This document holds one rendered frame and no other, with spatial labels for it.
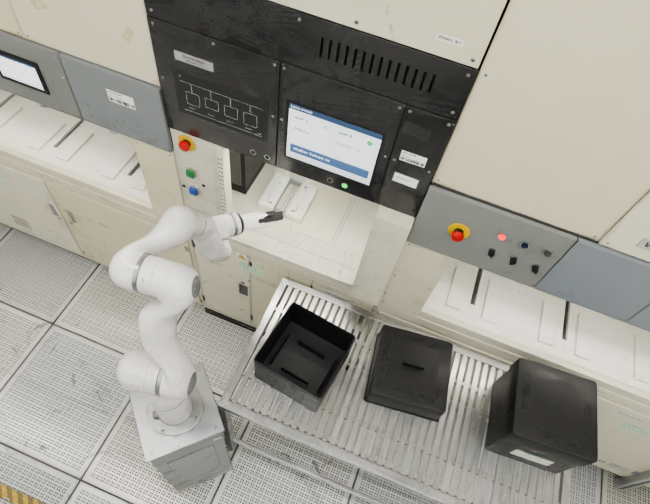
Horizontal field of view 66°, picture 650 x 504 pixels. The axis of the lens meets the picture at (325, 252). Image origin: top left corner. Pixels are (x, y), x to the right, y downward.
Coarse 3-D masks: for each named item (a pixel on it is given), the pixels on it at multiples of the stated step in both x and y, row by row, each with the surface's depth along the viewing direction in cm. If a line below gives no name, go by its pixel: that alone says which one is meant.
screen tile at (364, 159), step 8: (336, 128) 141; (336, 136) 144; (344, 136) 143; (352, 136) 141; (360, 136) 140; (352, 144) 144; (360, 144) 143; (336, 152) 149; (344, 152) 147; (352, 152) 146; (368, 152) 144; (352, 160) 149; (360, 160) 148; (368, 160) 146
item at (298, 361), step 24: (288, 312) 191; (312, 312) 188; (288, 336) 197; (312, 336) 201; (336, 336) 193; (264, 360) 193; (288, 360) 194; (312, 360) 195; (336, 360) 193; (288, 384) 176; (312, 384) 190; (312, 408) 182
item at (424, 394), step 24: (384, 336) 194; (408, 336) 195; (384, 360) 189; (408, 360) 190; (432, 360) 191; (384, 384) 183; (408, 384) 184; (432, 384) 185; (408, 408) 185; (432, 408) 180
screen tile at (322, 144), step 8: (296, 120) 144; (304, 120) 143; (312, 120) 142; (312, 128) 145; (320, 128) 144; (296, 136) 150; (304, 136) 148; (320, 136) 146; (328, 136) 145; (304, 144) 151; (312, 144) 150; (320, 144) 148; (328, 144) 147
